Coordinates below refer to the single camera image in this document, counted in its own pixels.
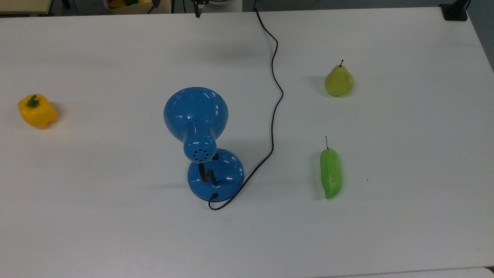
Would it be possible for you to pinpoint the blue desk lamp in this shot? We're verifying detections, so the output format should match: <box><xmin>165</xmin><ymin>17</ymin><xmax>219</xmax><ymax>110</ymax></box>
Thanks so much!
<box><xmin>163</xmin><ymin>87</ymin><xmax>245</xmax><ymax>202</ymax></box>

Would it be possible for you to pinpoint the box with toy fruits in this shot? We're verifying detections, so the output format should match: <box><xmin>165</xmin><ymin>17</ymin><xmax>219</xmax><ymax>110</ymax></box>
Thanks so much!
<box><xmin>103</xmin><ymin>0</ymin><xmax>173</xmax><ymax>14</ymax></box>

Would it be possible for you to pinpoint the yellow-green pear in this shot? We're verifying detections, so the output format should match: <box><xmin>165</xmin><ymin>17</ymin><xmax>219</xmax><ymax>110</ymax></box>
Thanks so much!
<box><xmin>324</xmin><ymin>59</ymin><xmax>355</xmax><ymax>97</ymax></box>

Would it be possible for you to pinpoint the beige side table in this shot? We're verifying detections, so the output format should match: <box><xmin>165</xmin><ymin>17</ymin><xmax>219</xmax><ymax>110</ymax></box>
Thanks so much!
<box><xmin>0</xmin><ymin>0</ymin><xmax>54</xmax><ymax>16</ymax></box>

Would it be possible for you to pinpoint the yellow bell pepper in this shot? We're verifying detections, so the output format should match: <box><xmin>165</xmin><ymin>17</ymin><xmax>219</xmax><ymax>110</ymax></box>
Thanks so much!
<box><xmin>18</xmin><ymin>94</ymin><xmax>58</xmax><ymax>129</ymax></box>

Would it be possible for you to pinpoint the green chili pepper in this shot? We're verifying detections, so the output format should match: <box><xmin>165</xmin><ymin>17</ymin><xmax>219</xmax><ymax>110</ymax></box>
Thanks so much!
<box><xmin>320</xmin><ymin>136</ymin><xmax>343</xmax><ymax>200</ymax></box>

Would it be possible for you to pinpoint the black lamp power cable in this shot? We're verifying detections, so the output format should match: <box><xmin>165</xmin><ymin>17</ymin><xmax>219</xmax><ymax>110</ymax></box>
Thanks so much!
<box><xmin>208</xmin><ymin>7</ymin><xmax>284</xmax><ymax>211</ymax></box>

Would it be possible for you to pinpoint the black table clamp mount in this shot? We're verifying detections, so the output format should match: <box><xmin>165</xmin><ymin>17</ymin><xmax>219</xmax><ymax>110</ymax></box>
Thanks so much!
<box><xmin>439</xmin><ymin>0</ymin><xmax>470</xmax><ymax>22</ymax></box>

